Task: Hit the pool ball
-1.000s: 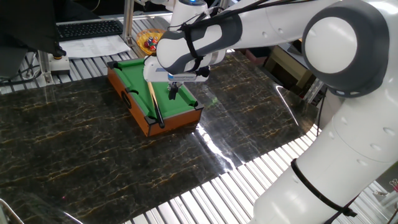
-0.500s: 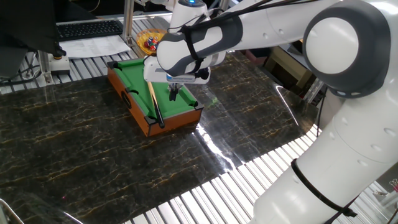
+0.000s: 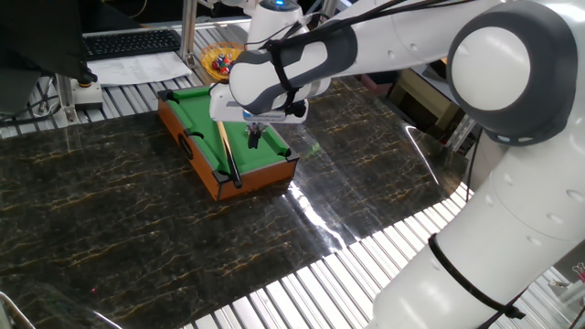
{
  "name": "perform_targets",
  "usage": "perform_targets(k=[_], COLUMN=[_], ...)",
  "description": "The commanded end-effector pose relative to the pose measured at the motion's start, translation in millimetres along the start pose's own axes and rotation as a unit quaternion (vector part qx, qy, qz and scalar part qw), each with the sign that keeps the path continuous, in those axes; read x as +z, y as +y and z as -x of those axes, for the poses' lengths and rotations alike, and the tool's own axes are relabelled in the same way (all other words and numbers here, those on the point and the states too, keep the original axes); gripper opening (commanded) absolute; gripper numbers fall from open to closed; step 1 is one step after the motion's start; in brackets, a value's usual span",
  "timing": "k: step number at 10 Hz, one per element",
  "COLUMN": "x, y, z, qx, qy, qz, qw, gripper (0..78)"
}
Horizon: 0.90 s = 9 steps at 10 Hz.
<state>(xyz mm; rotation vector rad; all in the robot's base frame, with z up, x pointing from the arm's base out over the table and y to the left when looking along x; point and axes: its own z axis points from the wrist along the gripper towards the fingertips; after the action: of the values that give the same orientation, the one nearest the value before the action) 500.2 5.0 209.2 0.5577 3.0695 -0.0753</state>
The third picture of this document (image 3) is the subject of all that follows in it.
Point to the aluminium vertical post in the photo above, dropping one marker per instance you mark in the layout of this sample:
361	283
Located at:
188	32

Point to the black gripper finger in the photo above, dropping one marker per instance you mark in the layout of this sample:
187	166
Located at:
259	132
252	139

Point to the pink box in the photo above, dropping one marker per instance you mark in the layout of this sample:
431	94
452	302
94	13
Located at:
377	87

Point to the slanted aluminium leg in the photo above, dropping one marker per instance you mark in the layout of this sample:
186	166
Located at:
461	132

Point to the silver wrist camera blue ends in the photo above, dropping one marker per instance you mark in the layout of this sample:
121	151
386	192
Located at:
265	116

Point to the black keyboard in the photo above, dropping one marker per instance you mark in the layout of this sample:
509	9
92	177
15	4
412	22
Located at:
132	43

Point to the white paper sheet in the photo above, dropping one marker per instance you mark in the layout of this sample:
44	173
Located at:
137	69

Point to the small coloured pool ball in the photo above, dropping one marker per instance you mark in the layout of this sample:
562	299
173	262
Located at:
228	58
225	70
215	65

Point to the white base with black knob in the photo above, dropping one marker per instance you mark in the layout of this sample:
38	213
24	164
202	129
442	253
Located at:
87	96

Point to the mini green pool table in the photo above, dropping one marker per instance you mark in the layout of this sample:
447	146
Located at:
265	155

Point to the black monitor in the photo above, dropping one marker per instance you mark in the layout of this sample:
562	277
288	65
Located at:
41	36

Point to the black marble pattern mat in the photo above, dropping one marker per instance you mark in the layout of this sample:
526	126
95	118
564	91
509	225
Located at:
137	228

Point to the short aluminium upright profile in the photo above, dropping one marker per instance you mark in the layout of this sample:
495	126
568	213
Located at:
67	100

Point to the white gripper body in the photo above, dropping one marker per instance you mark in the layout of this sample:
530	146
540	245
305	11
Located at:
224	112

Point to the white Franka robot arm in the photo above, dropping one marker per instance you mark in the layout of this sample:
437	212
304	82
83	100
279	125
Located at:
503	251

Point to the beige box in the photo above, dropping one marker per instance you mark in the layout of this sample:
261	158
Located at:
425	100

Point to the wooden cue stick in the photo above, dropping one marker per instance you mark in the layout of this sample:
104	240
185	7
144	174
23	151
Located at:
228	151

